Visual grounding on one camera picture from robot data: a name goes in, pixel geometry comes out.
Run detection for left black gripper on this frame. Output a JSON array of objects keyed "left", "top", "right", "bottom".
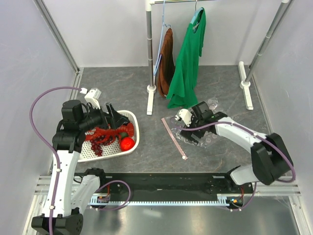
[{"left": 78, "top": 102, "right": 128, "bottom": 132}]

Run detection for clear zip top bag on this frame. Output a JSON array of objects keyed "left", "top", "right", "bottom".
[{"left": 161, "top": 108, "right": 219, "bottom": 160}]

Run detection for red toy lobster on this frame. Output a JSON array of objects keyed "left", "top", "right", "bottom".
[{"left": 85, "top": 122, "right": 134, "bottom": 145}]

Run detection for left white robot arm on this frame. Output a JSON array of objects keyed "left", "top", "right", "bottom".
[{"left": 31, "top": 100, "right": 133, "bottom": 235}]

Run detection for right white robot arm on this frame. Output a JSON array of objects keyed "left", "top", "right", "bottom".
[{"left": 175, "top": 101, "right": 296, "bottom": 193}]

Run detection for green toy avocado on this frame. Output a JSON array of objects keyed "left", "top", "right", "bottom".
[{"left": 120, "top": 132, "right": 129, "bottom": 139}]

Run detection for red toy tomato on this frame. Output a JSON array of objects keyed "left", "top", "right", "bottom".
[{"left": 120, "top": 137, "right": 135, "bottom": 152}]

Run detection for white perforated plastic basket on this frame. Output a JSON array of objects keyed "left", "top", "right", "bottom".
[{"left": 78, "top": 110, "right": 140, "bottom": 163}]

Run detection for dark red toy grapes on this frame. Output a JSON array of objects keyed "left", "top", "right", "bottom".
[{"left": 90, "top": 136, "right": 115, "bottom": 157}]

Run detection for metal clothes rack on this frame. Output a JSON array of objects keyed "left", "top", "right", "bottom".
[{"left": 145, "top": 0, "right": 292, "bottom": 116}]

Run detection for green t-shirt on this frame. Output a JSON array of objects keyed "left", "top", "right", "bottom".
[{"left": 166, "top": 9, "right": 206, "bottom": 109}]

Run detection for brown hanging cloth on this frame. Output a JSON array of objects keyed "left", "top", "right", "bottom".
[{"left": 157, "top": 28, "right": 175, "bottom": 97}]

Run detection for light blue clothes hanger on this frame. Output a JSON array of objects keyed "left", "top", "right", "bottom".
[{"left": 190, "top": 0, "right": 203, "bottom": 24}]

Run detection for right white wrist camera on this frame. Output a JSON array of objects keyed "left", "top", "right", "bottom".
[{"left": 174, "top": 109, "right": 193, "bottom": 127}]

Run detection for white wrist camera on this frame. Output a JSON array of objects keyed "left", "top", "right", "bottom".
[
  {"left": 80, "top": 88, "right": 102, "bottom": 109},
  {"left": 174, "top": 109, "right": 193, "bottom": 127}
]

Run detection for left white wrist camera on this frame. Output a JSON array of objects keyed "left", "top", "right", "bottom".
[{"left": 80, "top": 88, "right": 102, "bottom": 109}]

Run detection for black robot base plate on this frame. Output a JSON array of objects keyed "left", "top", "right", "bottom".
[{"left": 75, "top": 169, "right": 253, "bottom": 203}]

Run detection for slotted cable duct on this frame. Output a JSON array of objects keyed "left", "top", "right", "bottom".
[{"left": 89, "top": 195, "right": 243, "bottom": 207}]

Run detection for blue wire hanger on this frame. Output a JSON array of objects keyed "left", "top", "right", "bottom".
[{"left": 153, "top": 0, "right": 171, "bottom": 76}]

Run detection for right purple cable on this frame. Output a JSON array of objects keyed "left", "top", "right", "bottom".
[{"left": 176, "top": 121, "right": 296, "bottom": 183}]

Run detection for purple cable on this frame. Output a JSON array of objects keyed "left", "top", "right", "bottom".
[
  {"left": 176, "top": 121, "right": 296, "bottom": 183},
  {"left": 29, "top": 86, "right": 83, "bottom": 235}
]

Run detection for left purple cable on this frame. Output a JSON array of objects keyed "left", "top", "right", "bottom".
[{"left": 29, "top": 86, "right": 83, "bottom": 235}]

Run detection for aluminium frame post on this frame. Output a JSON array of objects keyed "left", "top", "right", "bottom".
[{"left": 33, "top": 0, "right": 80, "bottom": 73}]

